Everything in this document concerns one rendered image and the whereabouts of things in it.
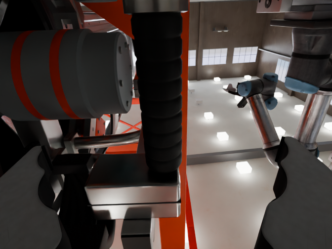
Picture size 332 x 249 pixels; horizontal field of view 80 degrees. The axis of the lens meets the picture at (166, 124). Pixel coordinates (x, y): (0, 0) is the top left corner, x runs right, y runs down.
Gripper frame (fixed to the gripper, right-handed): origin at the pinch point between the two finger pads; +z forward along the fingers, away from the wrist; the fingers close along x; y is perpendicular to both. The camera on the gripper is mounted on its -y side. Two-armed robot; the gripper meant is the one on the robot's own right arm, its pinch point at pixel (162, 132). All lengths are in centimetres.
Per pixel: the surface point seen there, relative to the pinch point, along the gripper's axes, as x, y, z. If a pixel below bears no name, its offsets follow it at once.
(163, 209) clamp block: -0.4, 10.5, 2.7
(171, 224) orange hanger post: 0, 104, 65
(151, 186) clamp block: -1.4, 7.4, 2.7
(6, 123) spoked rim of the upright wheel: -31.3, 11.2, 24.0
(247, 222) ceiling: 233, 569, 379
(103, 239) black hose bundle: -6.7, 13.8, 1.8
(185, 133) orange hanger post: 8, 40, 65
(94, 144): -15.1, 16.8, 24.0
